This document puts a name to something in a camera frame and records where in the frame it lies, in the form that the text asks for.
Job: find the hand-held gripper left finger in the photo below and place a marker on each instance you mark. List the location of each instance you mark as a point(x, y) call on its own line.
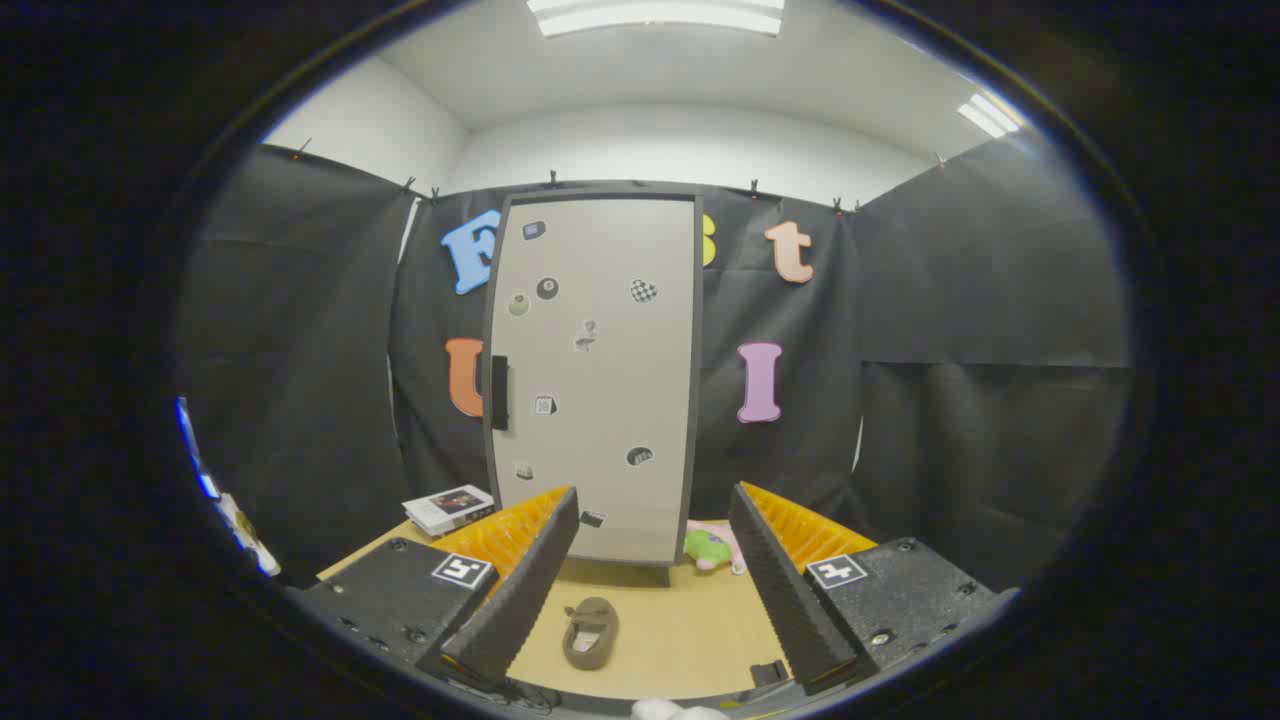
point(520, 600)

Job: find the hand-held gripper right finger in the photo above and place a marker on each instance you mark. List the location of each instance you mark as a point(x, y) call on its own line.
point(790, 600)

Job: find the brown fuzzy shoe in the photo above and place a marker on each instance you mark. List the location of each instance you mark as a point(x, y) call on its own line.
point(590, 635)

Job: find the grey shoe cabinet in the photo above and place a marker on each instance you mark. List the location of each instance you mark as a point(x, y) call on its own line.
point(699, 350)

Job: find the green and pink plush toy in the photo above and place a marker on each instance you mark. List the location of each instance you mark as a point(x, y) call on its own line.
point(712, 548)

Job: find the white book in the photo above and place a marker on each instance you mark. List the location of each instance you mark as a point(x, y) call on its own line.
point(450, 505)

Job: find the blue and white object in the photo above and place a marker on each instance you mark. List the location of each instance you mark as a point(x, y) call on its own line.
point(205, 480)

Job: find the black backdrop cloth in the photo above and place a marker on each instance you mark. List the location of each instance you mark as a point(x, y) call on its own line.
point(950, 300)

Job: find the small ceiling light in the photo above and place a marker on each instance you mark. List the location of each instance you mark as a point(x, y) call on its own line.
point(988, 113)

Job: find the long ceiling light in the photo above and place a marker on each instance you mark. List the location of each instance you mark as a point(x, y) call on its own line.
point(655, 15)

